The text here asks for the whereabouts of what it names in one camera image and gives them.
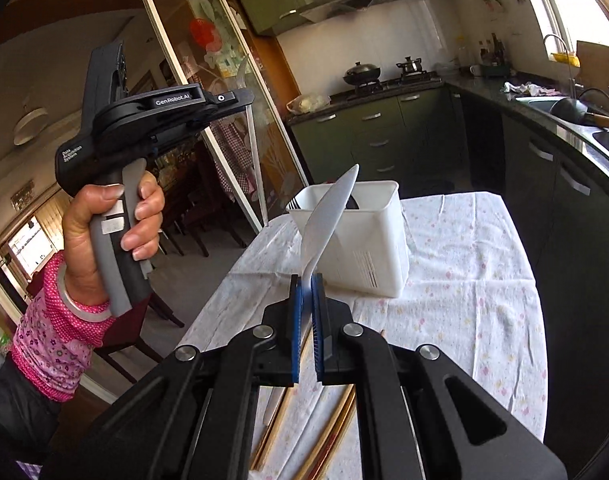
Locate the green sink base cabinets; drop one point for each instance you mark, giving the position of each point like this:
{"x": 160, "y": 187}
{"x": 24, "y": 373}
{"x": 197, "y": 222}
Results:
{"x": 534, "y": 210}

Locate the white utensil holder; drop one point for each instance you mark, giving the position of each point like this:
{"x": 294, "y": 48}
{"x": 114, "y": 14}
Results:
{"x": 364, "y": 240}

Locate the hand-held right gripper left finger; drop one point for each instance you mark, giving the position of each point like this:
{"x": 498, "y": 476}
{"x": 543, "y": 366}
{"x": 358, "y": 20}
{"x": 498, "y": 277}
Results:
{"x": 295, "y": 330}

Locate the floral white tablecloth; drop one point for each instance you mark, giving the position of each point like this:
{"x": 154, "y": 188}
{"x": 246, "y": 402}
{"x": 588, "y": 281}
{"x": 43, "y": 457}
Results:
{"x": 459, "y": 285}

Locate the green condiment tray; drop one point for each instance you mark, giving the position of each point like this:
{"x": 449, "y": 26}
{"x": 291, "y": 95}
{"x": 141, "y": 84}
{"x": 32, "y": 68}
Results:
{"x": 494, "y": 71}

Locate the gas stove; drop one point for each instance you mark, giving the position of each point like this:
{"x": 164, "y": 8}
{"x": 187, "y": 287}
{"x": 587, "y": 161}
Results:
{"x": 394, "y": 84}

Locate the etched glass sliding door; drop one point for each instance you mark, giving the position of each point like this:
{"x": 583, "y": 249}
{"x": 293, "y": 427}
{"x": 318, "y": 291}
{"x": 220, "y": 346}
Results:
{"x": 184, "y": 35}

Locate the dark wooden dining chair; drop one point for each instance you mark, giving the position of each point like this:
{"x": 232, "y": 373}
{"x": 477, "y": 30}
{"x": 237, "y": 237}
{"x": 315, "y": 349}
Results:
{"x": 184, "y": 220}

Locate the white plastic spoon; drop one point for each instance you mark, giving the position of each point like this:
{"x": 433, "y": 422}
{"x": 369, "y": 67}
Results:
{"x": 273, "y": 405}

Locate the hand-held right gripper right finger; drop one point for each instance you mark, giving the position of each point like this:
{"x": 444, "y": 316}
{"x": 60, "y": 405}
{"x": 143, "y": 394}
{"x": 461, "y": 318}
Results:
{"x": 318, "y": 330}

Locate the black pan in sink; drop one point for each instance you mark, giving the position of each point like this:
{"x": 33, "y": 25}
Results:
{"x": 571, "y": 110}

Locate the kitchen window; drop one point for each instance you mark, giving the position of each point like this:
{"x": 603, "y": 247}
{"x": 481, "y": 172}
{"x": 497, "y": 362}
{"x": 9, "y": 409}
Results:
{"x": 574, "y": 0}

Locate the green base cabinets with drawers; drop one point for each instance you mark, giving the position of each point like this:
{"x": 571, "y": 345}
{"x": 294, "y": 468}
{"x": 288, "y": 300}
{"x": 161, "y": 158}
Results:
{"x": 334, "y": 150}

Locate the round ceiling lamp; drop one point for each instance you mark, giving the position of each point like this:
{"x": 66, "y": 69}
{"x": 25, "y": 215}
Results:
{"x": 29, "y": 127}

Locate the dark stone countertop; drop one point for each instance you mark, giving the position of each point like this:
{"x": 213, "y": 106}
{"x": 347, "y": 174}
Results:
{"x": 484, "y": 87}

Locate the white plastic bag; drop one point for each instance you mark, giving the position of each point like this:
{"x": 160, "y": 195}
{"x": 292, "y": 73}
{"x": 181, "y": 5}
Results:
{"x": 307, "y": 104}

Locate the clear plastic container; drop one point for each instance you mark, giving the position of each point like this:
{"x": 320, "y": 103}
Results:
{"x": 443, "y": 66}

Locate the person's left forearm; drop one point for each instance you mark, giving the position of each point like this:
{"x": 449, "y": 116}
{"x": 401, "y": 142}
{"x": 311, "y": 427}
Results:
{"x": 44, "y": 350}

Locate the person's left hand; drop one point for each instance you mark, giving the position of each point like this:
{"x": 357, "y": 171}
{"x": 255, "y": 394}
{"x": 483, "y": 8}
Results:
{"x": 79, "y": 240}

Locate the red checkered apron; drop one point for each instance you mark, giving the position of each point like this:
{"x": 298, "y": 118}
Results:
{"x": 239, "y": 165}

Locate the curved steel faucet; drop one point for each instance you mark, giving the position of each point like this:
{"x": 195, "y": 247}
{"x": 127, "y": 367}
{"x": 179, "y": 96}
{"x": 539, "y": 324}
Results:
{"x": 570, "y": 70}

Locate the steel cooking pot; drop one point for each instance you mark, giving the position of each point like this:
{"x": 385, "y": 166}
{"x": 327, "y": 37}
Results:
{"x": 410, "y": 66}

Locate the black wok with lid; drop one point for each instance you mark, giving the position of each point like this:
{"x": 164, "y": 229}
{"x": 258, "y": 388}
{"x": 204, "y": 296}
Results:
{"x": 362, "y": 72}

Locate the black plastic fork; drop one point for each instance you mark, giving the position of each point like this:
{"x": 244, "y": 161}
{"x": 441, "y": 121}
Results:
{"x": 297, "y": 204}
{"x": 351, "y": 202}

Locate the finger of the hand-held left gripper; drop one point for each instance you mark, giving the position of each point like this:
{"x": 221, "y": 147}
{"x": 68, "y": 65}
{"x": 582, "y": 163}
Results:
{"x": 229, "y": 98}

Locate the crumpled dish rag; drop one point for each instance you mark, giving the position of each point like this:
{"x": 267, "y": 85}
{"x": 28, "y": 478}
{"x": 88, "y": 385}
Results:
{"x": 526, "y": 89}

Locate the white cup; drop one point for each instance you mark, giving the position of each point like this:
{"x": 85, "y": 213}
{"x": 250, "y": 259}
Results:
{"x": 475, "y": 70}

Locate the dark brown chopstick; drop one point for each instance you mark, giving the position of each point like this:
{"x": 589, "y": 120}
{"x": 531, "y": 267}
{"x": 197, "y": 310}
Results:
{"x": 337, "y": 440}

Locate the brown cutting board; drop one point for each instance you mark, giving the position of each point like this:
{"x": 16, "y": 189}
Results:
{"x": 599, "y": 70}

